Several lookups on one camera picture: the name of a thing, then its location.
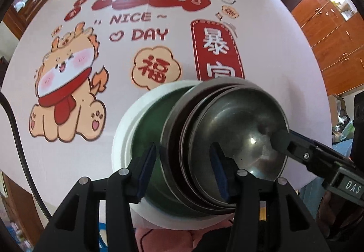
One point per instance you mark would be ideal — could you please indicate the dark wooden sideboard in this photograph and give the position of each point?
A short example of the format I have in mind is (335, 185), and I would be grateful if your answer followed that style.
(17, 22)

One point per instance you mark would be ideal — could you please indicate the pink printed tablecloth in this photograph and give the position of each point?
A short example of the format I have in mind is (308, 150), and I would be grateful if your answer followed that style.
(170, 50)

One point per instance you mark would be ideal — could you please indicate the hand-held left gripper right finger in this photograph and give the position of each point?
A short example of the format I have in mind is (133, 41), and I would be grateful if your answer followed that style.
(220, 175)

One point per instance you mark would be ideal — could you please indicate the green plate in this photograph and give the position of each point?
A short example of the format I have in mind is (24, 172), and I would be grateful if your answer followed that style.
(150, 127)

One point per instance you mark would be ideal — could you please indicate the small steel bowl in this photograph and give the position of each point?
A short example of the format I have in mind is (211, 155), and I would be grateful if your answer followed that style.
(244, 115)

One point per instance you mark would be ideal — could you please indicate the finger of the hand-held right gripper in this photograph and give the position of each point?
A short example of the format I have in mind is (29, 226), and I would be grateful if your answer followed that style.
(301, 152)

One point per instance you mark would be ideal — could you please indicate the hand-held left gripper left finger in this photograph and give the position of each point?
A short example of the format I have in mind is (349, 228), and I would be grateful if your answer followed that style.
(146, 172)

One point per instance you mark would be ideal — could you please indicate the pink chair cushion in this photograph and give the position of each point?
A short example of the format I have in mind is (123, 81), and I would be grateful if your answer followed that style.
(159, 237)

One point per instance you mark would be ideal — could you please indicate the pink bowl with steel interior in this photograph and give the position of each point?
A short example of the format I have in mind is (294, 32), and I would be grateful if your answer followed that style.
(187, 138)

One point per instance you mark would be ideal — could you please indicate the large white plate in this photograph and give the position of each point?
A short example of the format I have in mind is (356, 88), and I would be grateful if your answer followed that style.
(122, 138)

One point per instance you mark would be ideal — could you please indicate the orange wooden cabinets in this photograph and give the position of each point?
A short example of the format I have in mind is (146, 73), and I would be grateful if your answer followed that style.
(327, 27)

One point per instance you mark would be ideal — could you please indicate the large steel bowl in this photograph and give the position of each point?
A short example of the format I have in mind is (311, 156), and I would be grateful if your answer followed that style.
(169, 138)

